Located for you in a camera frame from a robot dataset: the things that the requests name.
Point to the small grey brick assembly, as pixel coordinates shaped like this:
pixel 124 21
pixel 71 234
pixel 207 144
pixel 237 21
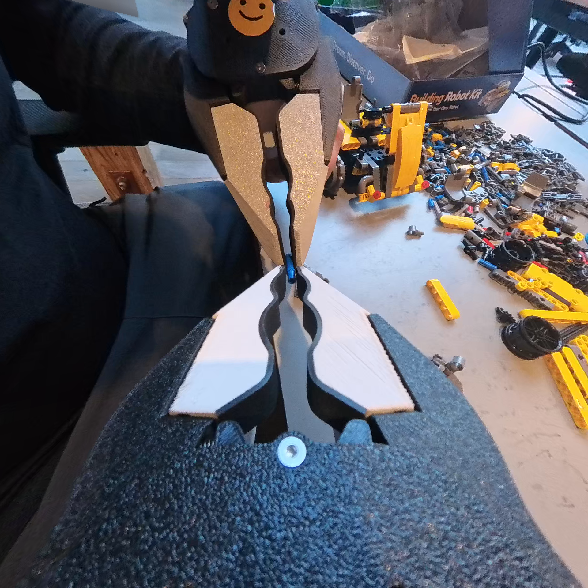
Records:
pixel 448 365

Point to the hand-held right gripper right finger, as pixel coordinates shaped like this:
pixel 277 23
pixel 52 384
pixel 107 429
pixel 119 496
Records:
pixel 358 363

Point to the black toy wheel hub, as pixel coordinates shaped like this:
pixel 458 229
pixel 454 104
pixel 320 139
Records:
pixel 512 255
pixel 530 337

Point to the dark blue cardboard box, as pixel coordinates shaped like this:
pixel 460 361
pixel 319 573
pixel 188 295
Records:
pixel 459 99

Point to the yellow toy beam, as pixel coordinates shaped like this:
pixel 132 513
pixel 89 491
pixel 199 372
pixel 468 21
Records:
pixel 442 299

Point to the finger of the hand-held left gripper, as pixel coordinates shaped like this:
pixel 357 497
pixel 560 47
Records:
pixel 305 151
pixel 239 160

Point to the grey toy connector piece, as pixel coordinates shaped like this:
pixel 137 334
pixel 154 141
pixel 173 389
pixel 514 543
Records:
pixel 415 231

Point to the person's left hand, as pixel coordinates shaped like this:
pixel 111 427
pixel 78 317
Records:
pixel 338 144

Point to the yellow black toy brick vehicle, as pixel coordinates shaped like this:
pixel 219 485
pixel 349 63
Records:
pixel 404 151

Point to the pile of toy brick pieces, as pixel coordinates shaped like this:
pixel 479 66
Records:
pixel 505 183

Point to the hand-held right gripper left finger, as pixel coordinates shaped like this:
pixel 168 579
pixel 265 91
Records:
pixel 225 367

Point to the grey toy panel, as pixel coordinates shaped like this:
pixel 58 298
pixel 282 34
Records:
pixel 320 276

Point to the blue toy pin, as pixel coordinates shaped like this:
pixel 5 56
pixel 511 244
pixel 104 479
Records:
pixel 289 272

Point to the wooden post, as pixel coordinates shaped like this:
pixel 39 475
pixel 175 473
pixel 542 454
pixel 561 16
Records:
pixel 119 174

